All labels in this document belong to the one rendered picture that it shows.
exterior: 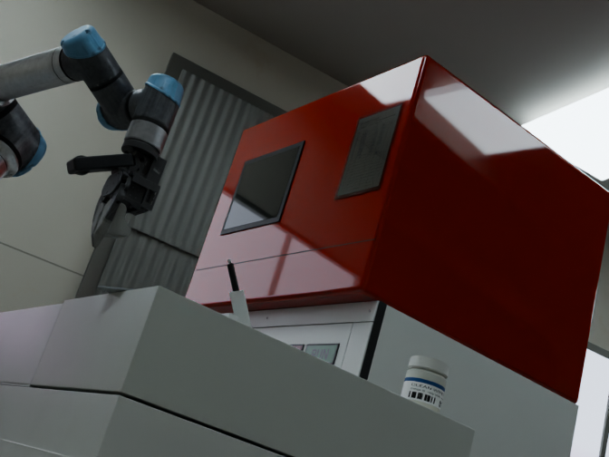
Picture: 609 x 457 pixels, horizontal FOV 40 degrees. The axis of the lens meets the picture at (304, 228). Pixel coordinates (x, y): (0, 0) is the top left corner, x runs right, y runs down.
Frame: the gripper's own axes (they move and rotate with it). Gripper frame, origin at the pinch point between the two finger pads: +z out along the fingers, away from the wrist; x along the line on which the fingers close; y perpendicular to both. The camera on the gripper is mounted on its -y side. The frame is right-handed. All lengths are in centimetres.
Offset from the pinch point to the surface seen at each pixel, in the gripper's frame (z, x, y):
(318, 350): 0, 5, 58
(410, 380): 9, -38, 49
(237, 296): 2.3, -14.5, 24.2
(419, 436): 19, -45, 47
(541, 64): -194, 98, 199
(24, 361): 24.8, -2.1, -4.0
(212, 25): -186, 215, 84
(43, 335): 20.2, -6.4, -3.9
